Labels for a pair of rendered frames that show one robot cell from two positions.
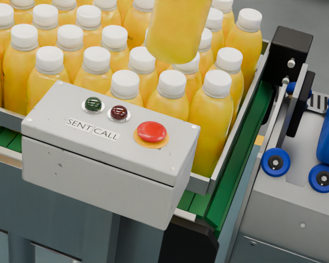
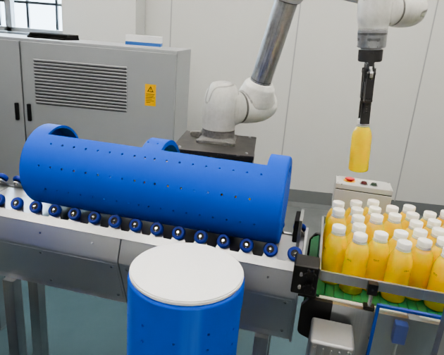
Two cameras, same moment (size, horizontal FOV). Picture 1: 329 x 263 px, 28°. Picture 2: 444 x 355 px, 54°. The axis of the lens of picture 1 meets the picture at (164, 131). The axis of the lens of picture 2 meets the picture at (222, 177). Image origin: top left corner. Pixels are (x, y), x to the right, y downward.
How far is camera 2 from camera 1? 2.20 m
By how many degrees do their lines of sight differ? 121
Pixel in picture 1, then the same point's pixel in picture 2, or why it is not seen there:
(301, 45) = (301, 256)
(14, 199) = not seen: hidden behind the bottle
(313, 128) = (280, 255)
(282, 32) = (315, 263)
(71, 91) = (385, 188)
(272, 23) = not seen: outside the picture
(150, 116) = (353, 184)
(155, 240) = not seen: hidden behind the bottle
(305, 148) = (283, 246)
